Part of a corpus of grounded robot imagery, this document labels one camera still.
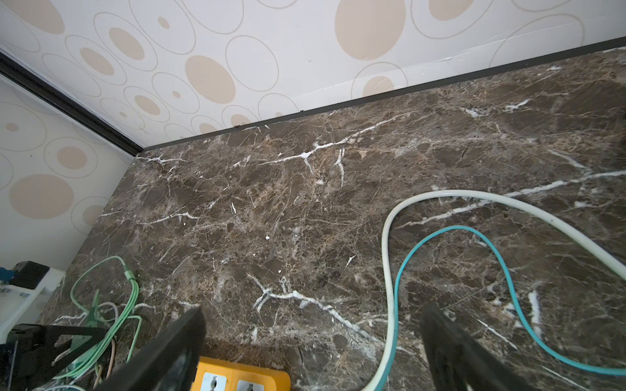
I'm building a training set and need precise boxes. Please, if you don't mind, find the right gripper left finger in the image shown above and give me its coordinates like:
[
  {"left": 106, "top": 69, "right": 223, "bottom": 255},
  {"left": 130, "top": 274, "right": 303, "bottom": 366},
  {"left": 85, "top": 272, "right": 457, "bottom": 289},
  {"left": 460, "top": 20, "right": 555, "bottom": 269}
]
[{"left": 96, "top": 307, "right": 206, "bottom": 391}]

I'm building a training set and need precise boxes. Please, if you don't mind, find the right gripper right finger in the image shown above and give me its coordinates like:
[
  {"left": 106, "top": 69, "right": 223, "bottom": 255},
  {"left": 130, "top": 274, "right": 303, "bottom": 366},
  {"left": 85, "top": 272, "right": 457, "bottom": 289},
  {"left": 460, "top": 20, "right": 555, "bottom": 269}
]
[{"left": 421, "top": 303, "right": 535, "bottom": 390}]

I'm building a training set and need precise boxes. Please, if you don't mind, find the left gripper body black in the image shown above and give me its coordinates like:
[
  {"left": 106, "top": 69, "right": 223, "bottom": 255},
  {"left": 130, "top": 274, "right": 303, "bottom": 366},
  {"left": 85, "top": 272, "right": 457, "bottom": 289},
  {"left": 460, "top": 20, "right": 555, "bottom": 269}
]
[{"left": 1, "top": 324, "right": 107, "bottom": 390}]

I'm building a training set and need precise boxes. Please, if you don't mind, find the orange power strip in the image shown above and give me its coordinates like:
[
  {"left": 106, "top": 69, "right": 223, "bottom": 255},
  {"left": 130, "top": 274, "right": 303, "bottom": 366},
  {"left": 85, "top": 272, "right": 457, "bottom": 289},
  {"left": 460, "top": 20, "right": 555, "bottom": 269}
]
[{"left": 191, "top": 357, "right": 292, "bottom": 391}]

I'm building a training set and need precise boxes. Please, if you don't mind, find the teal charger cable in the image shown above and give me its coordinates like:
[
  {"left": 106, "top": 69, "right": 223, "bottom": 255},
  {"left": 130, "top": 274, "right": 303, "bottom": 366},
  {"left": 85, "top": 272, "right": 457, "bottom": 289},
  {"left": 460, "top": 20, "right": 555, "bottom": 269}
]
[{"left": 373, "top": 224, "right": 626, "bottom": 391}]

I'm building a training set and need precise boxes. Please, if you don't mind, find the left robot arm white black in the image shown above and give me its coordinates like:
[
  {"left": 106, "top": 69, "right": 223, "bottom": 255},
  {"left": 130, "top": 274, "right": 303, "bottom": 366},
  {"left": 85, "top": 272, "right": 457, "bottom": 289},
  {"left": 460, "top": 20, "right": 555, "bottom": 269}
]
[{"left": 1, "top": 261, "right": 107, "bottom": 390}]

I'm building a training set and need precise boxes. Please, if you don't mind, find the light green cable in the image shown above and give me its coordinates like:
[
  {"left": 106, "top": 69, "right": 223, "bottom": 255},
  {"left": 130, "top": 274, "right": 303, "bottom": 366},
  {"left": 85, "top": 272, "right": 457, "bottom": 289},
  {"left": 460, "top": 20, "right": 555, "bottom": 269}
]
[{"left": 53, "top": 255, "right": 143, "bottom": 382}]

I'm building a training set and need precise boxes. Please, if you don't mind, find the white power cable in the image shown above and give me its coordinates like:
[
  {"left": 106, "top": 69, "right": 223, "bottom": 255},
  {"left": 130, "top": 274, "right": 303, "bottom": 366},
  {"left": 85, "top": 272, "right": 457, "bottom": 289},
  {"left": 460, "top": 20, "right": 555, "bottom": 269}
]
[{"left": 361, "top": 189, "right": 626, "bottom": 391}]

